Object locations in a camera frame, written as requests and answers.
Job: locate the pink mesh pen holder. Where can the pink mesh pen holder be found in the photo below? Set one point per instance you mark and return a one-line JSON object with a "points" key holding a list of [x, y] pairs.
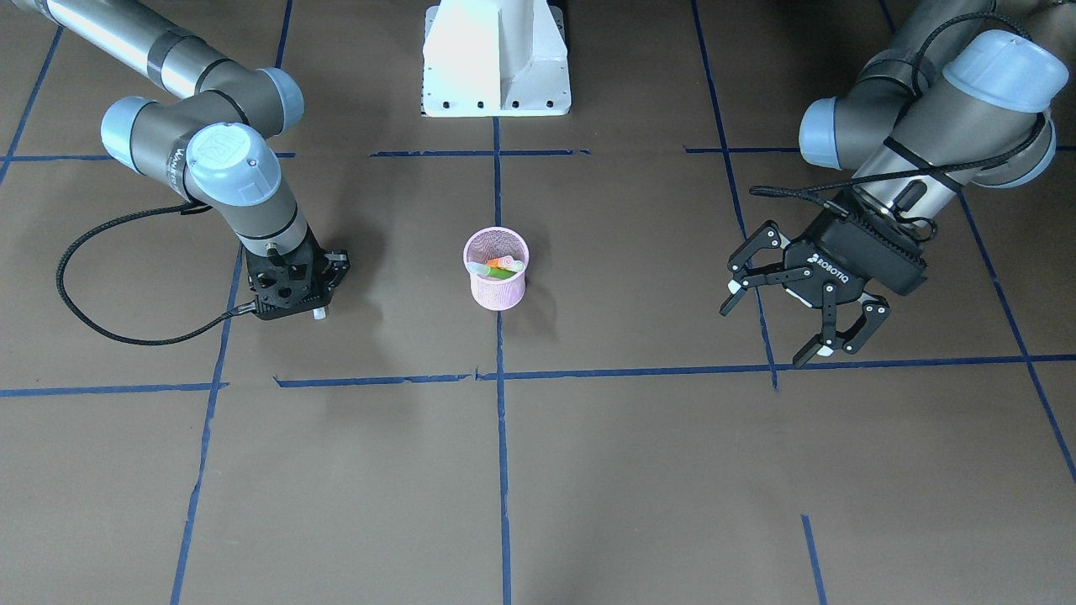
{"points": [[496, 295]]}

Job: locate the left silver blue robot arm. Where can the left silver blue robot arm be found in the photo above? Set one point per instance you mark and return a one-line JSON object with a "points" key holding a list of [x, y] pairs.
{"points": [[963, 94]]}

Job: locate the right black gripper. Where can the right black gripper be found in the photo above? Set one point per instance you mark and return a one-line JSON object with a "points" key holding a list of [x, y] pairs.
{"points": [[337, 262]]}

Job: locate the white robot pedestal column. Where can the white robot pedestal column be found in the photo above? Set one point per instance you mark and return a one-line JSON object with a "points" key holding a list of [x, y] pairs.
{"points": [[495, 58]]}

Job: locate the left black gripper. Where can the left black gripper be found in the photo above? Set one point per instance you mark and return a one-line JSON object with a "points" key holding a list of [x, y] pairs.
{"points": [[809, 274]]}

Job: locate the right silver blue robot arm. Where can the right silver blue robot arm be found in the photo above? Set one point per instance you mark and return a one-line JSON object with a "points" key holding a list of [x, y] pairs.
{"points": [[211, 145]]}

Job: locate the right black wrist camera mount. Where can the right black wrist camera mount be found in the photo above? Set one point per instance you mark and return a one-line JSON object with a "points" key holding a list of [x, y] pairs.
{"points": [[280, 287]]}

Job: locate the green highlighter pen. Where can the green highlighter pen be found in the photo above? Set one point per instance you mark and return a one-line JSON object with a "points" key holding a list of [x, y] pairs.
{"points": [[484, 271]]}

